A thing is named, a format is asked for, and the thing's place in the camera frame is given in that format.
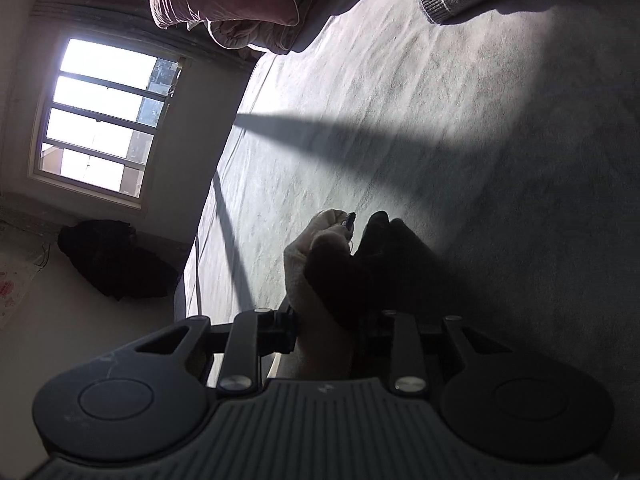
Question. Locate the dark hanging coat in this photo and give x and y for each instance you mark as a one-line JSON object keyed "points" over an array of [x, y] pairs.
{"points": [[115, 260]]}

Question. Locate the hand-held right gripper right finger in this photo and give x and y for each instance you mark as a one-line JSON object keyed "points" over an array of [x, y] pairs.
{"points": [[405, 350]]}

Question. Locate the folded grey pink duvet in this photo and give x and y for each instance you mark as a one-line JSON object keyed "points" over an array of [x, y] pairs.
{"points": [[240, 35]]}

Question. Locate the wall poster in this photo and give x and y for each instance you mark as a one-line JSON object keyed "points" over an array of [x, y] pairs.
{"points": [[15, 290]]}

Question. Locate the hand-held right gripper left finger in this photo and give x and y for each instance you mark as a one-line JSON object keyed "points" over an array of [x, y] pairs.
{"points": [[245, 350]]}

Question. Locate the window with white frame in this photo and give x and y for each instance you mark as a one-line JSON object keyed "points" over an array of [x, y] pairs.
{"points": [[95, 125]]}

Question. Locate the black fleece-lined pants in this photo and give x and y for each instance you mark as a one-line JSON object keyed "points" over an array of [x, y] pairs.
{"points": [[325, 280]]}

